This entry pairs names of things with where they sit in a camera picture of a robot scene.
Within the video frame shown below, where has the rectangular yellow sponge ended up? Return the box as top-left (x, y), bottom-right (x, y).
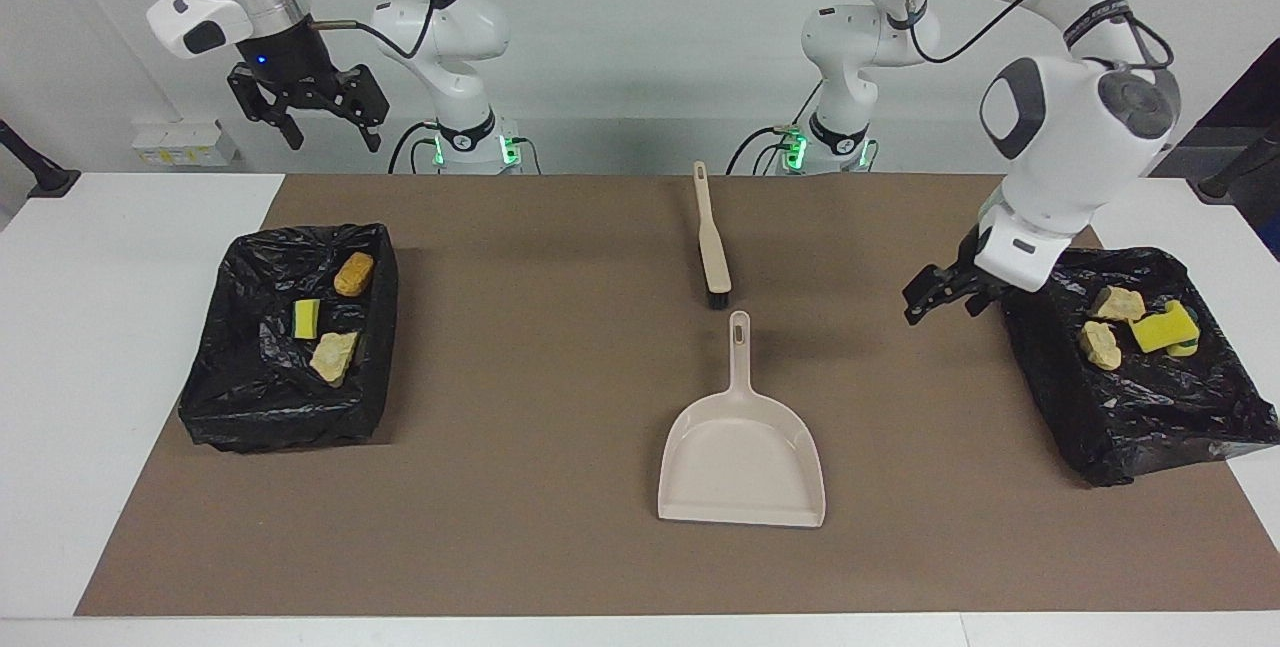
top-left (1129, 312), bottom-right (1189, 354)

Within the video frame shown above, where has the large striped croissant piece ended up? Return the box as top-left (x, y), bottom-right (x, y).
top-left (309, 330), bottom-right (360, 388)

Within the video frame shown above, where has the small striped croissant piece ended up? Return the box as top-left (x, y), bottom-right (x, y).
top-left (1079, 321), bottom-right (1124, 371)

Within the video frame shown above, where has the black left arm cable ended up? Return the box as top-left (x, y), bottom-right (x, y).
top-left (903, 0), bottom-right (1177, 70)

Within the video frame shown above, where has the black camera stand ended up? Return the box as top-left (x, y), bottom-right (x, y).
top-left (0, 119), bottom-right (81, 200)
top-left (1198, 122), bottom-right (1280, 203)

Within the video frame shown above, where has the black background panel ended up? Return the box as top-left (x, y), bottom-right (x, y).
top-left (1150, 37), bottom-right (1280, 178)

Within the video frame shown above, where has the black bag-lined bin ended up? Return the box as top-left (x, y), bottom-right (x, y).
top-left (1001, 247), bottom-right (1280, 488)
top-left (178, 222), bottom-right (399, 453)

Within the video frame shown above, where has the notched yellow sponge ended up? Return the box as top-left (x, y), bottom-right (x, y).
top-left (1163, 300), bottom-right (1202, 359)

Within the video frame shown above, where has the brown bread roll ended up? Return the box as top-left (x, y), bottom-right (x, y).
top-left (333, 252), bottom-right (376, 298)

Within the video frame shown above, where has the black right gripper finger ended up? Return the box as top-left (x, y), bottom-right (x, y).
top-left (318, 64), bottom-right (392, 154)
top-left (227, 62), bottom-right (307, 151)

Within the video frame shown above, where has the pale crusty bread chunk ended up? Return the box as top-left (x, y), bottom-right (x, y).
top-left (1090, 287), bottom-right (1147, 322)

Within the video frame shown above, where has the beige brush with black bristles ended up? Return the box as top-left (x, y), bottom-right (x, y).
top-left (692, 161), bottom-right (733, 311)

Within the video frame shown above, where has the white wall socket box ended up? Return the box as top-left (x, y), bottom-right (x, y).
top-left (133, 119), bottom-right (239, 168)

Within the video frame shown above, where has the beige plastic dustpan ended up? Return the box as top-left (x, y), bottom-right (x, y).
top-left (657, 310), bottom-right (827, 529)

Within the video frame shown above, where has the brown table mat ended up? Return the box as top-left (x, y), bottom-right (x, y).
top-left (75, 174), bottom-right (1280, 618)

